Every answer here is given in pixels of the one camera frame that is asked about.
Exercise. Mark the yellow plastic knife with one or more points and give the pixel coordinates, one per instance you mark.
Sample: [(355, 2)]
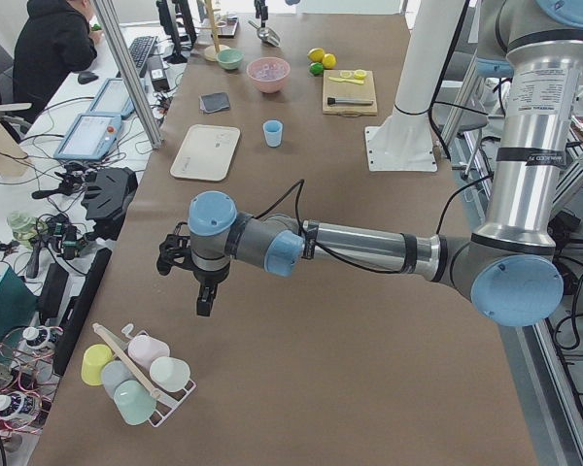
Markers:
[(346, 80)]

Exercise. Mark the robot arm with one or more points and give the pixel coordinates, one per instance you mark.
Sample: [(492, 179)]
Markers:
[(504, 267)]

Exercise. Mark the pink plastic cup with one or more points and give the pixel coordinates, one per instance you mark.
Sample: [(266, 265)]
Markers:
[(144, 350)]

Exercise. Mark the yellow plastic cup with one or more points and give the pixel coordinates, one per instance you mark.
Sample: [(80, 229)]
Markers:
[(95, 358)]

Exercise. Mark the green lime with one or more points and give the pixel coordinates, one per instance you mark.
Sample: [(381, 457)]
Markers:
[(316, 68)]

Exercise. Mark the yellow lemon back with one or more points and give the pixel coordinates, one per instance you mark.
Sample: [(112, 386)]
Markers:
[(316, 54)]

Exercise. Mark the metal ice scoop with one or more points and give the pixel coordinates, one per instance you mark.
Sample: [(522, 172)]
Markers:
[(266, 34)]

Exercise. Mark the yellow lemon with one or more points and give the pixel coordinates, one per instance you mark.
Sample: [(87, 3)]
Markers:
[(316, 54), (329, 61)]

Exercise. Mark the wooden cutting board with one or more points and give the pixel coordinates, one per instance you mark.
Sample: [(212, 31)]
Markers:
[(349, 90)]

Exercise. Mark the mint green bowl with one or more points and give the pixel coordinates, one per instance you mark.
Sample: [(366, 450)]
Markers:
[(230, 59)]

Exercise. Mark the grey folded cloth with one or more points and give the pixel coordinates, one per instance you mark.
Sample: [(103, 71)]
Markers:
[(214, 102)]

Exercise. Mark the blue paper cup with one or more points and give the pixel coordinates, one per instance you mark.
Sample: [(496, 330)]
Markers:
[(273, 132)]

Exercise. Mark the black keyboard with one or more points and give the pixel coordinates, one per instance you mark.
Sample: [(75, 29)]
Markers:
[(140, 50)]

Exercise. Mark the cream rabbit tray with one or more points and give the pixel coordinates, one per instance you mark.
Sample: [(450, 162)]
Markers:
[(206, 153)]

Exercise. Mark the blue teach pendant tablet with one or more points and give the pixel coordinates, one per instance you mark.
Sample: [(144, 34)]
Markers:
[(90, 137)]

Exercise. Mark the wooden cup tree stand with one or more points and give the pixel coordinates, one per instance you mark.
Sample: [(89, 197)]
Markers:
[(211, 52)]

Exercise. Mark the pale green plastic cup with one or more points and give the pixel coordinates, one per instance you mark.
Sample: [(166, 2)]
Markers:
[(170, 373)]

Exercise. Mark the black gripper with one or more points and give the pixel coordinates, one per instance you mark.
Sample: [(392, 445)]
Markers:
[(264, 14), (208, 278)]

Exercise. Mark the steel muddler black tip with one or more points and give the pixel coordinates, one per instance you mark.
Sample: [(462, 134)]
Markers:
[(333, 101)]

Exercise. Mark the person in black hoodie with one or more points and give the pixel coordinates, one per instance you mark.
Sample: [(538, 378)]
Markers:
[(55, 41)]

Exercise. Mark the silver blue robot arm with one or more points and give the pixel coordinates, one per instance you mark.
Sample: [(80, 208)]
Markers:
[(276, 6)]

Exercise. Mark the yellow lemon front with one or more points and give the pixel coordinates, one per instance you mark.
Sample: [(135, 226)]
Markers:
[(329, 61)]

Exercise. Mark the lemon slice near edge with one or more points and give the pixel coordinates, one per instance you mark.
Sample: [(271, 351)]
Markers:
[(359, 74)]

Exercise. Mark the wine glass rack tray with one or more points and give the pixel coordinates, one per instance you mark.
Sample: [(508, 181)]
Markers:
[(226, 26)]

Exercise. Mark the teal plastic cup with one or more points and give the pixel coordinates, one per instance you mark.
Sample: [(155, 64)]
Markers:
[(134, 402)]

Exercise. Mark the grey plastic cup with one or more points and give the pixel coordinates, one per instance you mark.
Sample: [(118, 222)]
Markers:
[(113, 375)]

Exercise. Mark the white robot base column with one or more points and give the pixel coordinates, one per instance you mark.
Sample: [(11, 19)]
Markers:
[(403, 142)]

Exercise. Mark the white wire cup rack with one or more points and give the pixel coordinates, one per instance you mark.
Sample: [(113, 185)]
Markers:
[(169, 402)]

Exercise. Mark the pink bowl of ice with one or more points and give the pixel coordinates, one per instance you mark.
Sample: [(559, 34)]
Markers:
[(268, 74)]

